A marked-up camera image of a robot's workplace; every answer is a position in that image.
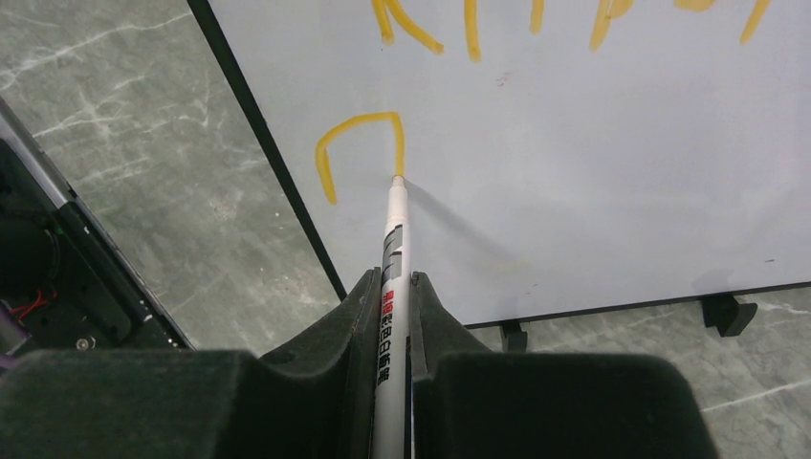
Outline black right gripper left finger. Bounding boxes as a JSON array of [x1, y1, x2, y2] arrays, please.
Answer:
[[1, 269, 381, 458]]

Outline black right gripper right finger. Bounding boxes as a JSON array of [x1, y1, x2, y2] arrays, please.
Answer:
[[409, 273, 718, 458]]

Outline white yellow marker pen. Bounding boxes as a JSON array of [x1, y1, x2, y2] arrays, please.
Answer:
[[370, 176, 411, 458]]

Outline black framed whiteboard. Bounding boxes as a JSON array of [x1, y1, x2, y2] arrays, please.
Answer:
[[189, 1, 810, 326]]

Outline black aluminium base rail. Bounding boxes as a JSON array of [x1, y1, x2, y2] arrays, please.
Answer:
[[1, 102, 193, 372]]

